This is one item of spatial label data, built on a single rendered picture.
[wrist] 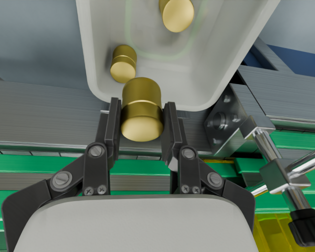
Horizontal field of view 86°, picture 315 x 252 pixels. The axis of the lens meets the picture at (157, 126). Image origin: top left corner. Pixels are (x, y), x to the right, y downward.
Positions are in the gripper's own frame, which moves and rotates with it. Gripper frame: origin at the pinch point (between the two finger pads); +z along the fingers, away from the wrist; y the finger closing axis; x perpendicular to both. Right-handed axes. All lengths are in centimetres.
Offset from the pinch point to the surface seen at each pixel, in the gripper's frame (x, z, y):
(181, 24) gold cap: 3.6, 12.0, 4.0
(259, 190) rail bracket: -6.4, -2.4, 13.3
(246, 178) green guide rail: -12.6, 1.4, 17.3
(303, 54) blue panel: -6, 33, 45
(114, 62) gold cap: -1.9, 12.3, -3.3
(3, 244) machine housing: -32.1, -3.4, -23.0
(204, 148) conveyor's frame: -12.3, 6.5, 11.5
